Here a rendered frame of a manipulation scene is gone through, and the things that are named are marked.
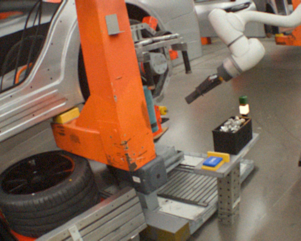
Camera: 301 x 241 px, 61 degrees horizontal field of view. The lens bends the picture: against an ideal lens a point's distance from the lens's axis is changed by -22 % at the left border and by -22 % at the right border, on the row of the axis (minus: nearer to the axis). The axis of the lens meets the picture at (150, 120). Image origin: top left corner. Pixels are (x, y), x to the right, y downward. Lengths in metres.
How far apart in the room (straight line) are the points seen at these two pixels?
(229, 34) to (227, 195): 0.82
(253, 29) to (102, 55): 3.24
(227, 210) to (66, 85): 1.11
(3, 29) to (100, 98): 2.34
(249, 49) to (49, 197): 1.07
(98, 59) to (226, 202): 0.96
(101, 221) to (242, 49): 0.97
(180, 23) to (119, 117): 1.34
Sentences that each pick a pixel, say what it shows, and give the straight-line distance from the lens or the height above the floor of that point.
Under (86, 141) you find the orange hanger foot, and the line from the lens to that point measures 1.51.
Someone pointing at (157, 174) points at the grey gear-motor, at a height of 0.33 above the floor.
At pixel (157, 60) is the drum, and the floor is 0.87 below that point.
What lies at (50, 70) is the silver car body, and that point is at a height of 0.99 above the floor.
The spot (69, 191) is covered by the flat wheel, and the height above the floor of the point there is 0.49.
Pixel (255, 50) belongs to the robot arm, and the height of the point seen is 0.95.
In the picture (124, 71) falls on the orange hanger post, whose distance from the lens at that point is 1.25.
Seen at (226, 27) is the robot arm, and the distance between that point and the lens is 1.23.
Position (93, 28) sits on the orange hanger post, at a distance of 1.23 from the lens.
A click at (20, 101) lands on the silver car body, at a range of 1.56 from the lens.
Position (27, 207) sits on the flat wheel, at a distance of 1.38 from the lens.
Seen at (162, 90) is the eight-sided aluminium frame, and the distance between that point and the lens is 2.04.
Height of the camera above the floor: 1.11
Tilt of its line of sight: 18 degrees down
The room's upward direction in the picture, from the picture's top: 12 degrees counter-clockwise
